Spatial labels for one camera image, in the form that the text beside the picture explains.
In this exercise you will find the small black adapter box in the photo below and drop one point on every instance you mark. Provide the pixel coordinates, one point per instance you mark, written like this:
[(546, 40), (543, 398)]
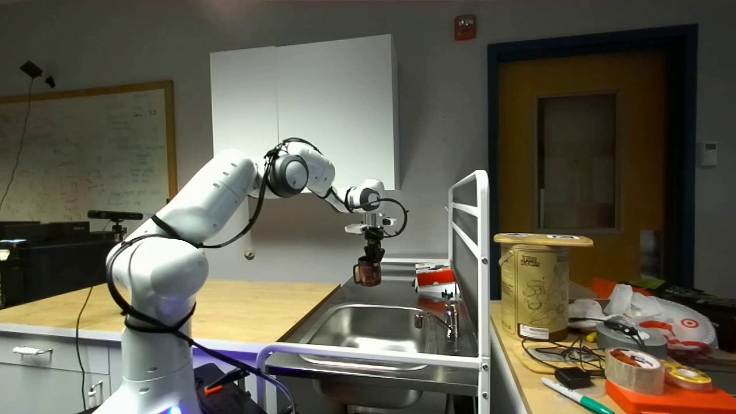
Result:
[(573, 377)]

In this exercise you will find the red fire alarm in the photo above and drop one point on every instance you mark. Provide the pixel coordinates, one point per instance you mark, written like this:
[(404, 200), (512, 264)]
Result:
[(464, 28)]

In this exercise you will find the small brown cup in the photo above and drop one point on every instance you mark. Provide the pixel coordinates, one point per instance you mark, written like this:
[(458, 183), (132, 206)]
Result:
[(366, 275)]

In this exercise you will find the dark door frame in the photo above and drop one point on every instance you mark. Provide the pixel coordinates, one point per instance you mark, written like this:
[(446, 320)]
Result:
[(681, 152)]

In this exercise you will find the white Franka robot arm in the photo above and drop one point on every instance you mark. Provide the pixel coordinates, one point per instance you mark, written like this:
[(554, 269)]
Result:
[(157, 308)]

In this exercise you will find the white orange printed box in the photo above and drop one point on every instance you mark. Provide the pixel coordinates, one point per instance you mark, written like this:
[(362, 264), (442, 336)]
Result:
[(438, 277)]

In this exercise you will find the chrome sink faucet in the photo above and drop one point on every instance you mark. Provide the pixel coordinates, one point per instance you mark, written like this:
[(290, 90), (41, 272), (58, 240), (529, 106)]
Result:
[(451, 319)]

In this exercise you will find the stainless steel sink counter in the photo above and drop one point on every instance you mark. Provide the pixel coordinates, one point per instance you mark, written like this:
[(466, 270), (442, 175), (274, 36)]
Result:
[(417, 329)]

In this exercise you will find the white base cabinet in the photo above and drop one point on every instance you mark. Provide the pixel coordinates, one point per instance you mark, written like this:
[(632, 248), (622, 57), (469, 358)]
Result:
[(54, 377)]

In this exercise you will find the round yellow tin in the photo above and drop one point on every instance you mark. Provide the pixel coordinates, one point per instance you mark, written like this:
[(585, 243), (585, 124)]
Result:
[(687, 377)]

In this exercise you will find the green white marker pen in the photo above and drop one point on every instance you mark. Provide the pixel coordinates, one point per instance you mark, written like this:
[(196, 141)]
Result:
[(581, 398)]

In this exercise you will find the white red plastic bag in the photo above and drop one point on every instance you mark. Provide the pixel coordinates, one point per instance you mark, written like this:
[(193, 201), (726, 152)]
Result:
[(675, 324)]

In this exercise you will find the black equipment cases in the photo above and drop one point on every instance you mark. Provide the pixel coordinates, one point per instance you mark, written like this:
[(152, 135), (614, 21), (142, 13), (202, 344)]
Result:
[(46, 260)]

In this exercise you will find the white wall power outlet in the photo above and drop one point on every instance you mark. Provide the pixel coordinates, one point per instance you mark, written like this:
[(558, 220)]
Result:
[(95, 392)]

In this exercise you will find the clear packing tape roll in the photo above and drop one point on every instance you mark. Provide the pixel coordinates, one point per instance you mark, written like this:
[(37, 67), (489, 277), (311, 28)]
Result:
[(635, 369)]

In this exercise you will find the orange flat block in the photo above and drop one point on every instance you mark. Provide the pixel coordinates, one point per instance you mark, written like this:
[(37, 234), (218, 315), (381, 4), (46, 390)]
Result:
[(675, 401)]

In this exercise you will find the white projection board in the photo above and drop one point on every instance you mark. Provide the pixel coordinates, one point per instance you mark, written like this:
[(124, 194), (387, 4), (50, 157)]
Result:
[(307, 117)]

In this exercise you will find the black camera on tripod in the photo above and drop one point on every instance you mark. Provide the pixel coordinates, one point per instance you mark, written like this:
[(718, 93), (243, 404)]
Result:
[(116, 214)]

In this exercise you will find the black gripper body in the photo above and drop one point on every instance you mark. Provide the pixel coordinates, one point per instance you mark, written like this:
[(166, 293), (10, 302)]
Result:
[(372, 243)]

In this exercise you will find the black wall mounted camera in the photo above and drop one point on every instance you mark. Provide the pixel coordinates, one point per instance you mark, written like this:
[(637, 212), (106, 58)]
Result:
[(32, 71)]

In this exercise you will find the black red controller box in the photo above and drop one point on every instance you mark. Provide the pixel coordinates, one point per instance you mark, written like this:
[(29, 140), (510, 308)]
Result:
[(226, 392)]

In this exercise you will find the yellow wooden door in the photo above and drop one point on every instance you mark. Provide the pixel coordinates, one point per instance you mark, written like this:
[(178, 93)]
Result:
[(519, 170)]

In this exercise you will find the white tubular metal rack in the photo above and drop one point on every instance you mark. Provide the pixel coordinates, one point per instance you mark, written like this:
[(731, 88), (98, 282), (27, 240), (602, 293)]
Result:
[(480, 231)]

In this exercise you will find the white wall thermostat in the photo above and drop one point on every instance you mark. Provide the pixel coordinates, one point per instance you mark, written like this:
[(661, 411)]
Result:
[(708, 155)]

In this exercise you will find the wood framed whiteboard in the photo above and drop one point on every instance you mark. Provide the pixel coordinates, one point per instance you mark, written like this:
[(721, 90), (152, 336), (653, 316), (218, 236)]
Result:
[(93, 152)]

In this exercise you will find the grey duct tape roll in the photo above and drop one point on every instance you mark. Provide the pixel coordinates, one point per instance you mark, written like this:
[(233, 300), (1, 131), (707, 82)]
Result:
[(619, 336)]

